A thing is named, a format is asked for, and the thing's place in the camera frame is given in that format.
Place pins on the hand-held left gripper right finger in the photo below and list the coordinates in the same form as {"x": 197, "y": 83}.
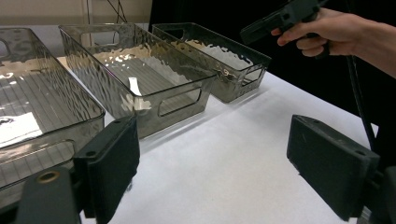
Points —
{"x": 330, "y": 165}

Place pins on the white board table cover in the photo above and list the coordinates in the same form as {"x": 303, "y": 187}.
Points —
{"x": 233, "y": 155}

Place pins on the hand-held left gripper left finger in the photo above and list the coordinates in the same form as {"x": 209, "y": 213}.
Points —
{"x": 109, "y": 165}

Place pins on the white ceramic spoon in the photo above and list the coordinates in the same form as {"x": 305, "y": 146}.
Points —
{"x": 134, "y": 85}

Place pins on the smoky clear plastic bin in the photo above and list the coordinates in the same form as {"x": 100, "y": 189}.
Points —
{"x": 46, "y": 93}
{"x": 218, "y": 53}
{"x": 162, "y": 74}

